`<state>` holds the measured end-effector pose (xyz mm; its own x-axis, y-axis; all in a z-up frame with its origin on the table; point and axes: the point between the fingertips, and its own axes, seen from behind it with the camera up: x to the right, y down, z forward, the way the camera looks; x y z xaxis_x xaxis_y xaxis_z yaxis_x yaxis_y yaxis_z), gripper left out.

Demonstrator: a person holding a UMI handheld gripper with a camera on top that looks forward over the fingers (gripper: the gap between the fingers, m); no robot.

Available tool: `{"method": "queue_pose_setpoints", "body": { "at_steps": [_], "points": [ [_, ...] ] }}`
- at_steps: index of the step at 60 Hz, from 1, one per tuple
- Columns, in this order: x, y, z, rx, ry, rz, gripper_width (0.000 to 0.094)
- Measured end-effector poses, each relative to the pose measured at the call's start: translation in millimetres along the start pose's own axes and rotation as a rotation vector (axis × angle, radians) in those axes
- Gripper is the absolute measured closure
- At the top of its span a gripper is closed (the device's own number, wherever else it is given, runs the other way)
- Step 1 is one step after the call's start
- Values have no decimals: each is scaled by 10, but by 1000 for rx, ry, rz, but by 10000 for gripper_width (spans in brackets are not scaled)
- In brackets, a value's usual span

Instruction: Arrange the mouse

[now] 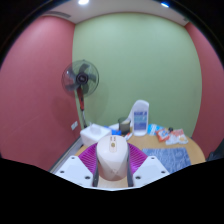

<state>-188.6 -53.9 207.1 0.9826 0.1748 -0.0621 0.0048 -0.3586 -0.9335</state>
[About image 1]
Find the white and orange snack packet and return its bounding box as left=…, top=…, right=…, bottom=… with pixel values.
left=165, top=128, right=189, bottom=146

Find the black and red standing fan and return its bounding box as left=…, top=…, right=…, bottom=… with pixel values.
left=61, top=59, right=100, bottom=129

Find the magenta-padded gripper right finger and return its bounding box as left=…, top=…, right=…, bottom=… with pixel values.
left=126, top=143, right=170, bottom=188

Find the light blue snack packet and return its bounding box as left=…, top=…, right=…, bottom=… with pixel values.
left=148, top=123, right=161, bottom=136

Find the blue whiteboard eraser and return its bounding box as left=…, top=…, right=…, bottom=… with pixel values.
left=103, top=125, right=123, bottom=136

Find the white plastic jug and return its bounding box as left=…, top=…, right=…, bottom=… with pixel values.
left=128, top=99, right=150, bottom=137

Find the pale pink computer mouse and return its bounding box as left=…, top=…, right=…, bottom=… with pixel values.
left=95, top=134, right=130, bottom=182

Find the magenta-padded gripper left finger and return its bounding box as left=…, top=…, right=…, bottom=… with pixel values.
left=54, top=143, right=100, bottom=188

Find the blue patterned mouse pad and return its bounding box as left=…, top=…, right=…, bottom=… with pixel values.
left=142, top=147, right=192, bottom=174

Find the white tissue box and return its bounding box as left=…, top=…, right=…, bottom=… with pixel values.
left=79, top=123, right=113, bottom=148

